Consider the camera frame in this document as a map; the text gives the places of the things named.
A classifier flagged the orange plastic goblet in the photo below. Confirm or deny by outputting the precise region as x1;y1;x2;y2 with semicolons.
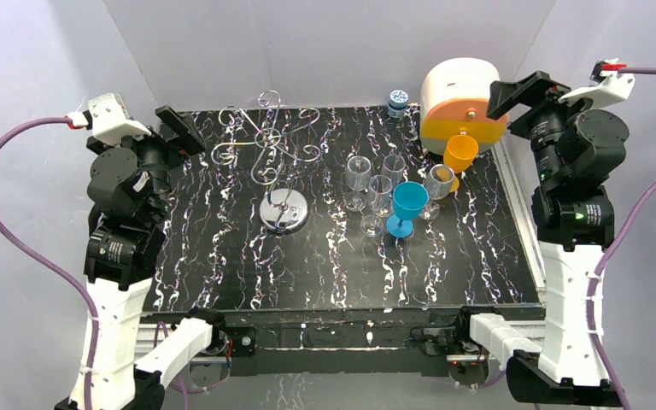
443;134;479;192

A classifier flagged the clear wine glass right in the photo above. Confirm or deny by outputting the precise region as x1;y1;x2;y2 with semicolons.
420;164;456;221

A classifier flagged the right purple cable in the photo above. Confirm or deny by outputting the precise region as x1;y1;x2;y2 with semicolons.
585;67;656;410

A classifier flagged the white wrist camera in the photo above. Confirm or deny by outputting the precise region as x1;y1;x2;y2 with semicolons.
66;93;151;147
559;58;636;108

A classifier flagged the chrome wine glass rack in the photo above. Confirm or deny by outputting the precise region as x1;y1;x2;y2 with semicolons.
210;90;321;235

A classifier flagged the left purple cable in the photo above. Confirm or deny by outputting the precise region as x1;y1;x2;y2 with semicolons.
0;115;103;410

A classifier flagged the purple cable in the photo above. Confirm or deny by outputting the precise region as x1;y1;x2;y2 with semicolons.
0;115;103;410
585;67;656;410

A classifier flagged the clear wine glass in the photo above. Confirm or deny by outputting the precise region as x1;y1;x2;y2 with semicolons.
344;155;372;212
360;175;393;237
420;164;456;221

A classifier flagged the white orange cylindrical appliance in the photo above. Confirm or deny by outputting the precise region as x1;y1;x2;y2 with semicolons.
419;57;509;155

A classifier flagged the clear wine glass left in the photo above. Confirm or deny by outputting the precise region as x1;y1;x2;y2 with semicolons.
344;155;372;212

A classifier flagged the small blue lidded jar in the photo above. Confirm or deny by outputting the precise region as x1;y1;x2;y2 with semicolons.
387;90;409;119

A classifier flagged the clear champagne flute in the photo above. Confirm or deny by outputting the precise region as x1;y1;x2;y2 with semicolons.
382;154;406;190

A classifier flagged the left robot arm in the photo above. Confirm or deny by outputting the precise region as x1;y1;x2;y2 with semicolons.
59;93;254;409

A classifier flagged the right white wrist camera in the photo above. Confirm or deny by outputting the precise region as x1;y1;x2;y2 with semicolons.
559;58;636;108

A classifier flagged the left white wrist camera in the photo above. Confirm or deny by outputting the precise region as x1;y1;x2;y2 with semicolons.
66;93;151;147

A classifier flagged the blue plastic wine glass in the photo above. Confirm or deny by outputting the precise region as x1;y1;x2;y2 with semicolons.
386;181;429;238

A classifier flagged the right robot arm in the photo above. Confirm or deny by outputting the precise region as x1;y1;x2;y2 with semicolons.
411;62;634;408

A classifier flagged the clear wine glass front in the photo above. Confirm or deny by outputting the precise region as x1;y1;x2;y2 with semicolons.
360;175;393;237

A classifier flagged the aluminium rail frame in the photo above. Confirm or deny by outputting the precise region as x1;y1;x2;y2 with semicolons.
145;133;542;376

